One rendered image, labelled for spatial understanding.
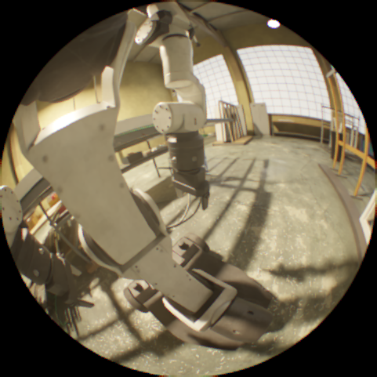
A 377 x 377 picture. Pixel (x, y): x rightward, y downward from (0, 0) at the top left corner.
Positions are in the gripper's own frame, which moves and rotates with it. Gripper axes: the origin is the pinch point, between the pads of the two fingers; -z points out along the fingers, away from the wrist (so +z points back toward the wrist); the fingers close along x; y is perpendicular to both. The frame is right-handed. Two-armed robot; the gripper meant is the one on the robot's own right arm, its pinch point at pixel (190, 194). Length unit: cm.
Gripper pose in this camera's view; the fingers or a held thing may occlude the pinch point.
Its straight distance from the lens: 35.7
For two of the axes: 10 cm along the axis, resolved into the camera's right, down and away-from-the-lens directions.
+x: -7.6, -3.3, 5.5
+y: -6.4, 5.0, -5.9
